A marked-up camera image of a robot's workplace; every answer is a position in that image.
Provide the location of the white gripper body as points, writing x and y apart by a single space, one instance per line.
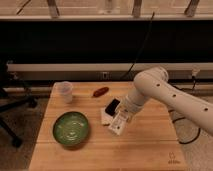
126 111

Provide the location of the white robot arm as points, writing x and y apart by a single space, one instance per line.
153 83

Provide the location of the green ceramic bowl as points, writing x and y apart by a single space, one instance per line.
71 128

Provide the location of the black rectangular block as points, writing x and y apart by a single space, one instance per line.
110 109

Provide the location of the white sponge block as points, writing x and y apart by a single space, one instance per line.
106 119

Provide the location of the brown sausage-shaped object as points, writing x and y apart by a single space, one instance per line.
100 92

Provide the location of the clear plastic cup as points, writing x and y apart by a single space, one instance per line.
65 90

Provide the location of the black office chair base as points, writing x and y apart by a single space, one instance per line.
6 77

